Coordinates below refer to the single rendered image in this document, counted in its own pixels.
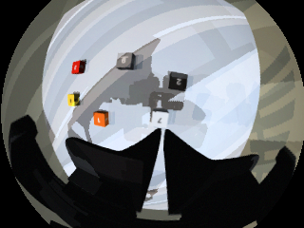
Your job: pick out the yellow block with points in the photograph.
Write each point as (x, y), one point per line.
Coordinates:
(73, 100)

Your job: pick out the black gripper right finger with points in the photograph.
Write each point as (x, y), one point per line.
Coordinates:
(188, 173)

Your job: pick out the red block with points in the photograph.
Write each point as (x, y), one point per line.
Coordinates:
(78, 67)

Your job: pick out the orange block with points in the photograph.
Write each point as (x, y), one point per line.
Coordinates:
(101, 118)

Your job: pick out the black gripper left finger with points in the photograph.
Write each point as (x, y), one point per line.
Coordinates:
(131, 167)

